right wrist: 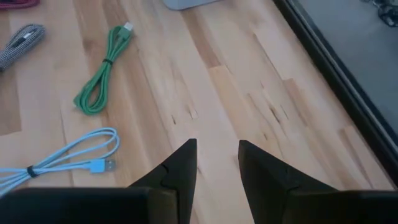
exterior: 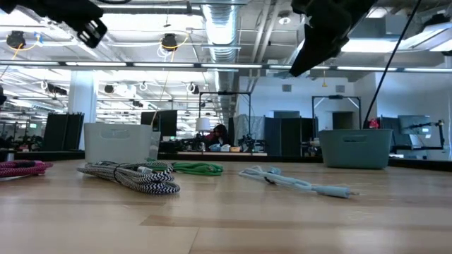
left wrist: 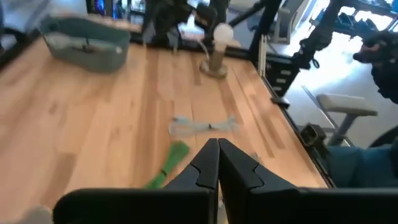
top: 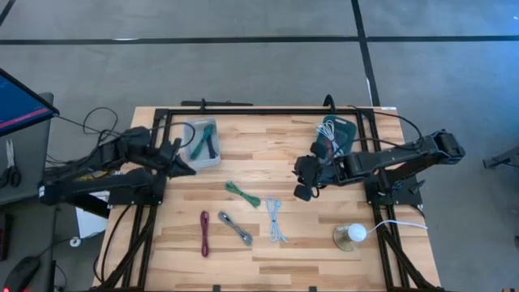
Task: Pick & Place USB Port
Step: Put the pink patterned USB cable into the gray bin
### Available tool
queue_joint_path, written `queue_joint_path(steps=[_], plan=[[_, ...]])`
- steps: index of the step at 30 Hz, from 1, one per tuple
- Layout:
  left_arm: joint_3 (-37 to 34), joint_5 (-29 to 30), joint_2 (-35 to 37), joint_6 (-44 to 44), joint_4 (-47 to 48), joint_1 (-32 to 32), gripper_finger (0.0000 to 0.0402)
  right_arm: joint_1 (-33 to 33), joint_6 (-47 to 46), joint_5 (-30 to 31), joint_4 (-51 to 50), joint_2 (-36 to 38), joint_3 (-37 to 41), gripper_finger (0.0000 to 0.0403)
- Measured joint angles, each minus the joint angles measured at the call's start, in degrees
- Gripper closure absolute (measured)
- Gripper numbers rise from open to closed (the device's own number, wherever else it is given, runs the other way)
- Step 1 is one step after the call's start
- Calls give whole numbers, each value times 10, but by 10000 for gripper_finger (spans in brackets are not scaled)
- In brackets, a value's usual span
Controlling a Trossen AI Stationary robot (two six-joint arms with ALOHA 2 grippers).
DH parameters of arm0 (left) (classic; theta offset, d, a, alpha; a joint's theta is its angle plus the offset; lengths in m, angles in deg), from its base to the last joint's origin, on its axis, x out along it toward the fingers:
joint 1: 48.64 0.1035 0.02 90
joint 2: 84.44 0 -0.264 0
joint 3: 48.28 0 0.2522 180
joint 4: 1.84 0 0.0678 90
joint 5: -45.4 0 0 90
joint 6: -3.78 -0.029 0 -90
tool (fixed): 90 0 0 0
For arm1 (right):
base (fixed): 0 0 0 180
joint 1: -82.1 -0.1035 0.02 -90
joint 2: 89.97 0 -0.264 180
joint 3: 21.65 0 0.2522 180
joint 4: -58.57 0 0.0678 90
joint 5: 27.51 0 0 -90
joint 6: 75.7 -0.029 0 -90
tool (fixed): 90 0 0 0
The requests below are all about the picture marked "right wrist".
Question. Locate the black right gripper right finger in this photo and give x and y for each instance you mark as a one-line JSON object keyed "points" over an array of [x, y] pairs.
{"points": [[264, 186]]}

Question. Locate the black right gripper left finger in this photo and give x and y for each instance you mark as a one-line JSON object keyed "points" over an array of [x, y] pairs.
{"points": [[180, 168]]}

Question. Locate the light grey plastic bin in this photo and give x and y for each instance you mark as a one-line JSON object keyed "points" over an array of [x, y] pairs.
{"points": [[186, 3]]}

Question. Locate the black aluminium table frame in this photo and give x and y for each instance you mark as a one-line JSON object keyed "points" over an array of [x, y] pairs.
{"points": [[342, 90]]}

